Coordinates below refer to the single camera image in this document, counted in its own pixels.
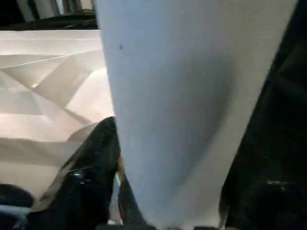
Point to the white plastic table leg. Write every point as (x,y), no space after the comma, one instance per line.
(180,95)

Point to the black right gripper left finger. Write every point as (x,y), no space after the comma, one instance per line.
(79,187)

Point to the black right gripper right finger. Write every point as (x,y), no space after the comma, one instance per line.
(268,196)

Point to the white upturned plastic table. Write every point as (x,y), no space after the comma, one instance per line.
(48,83)

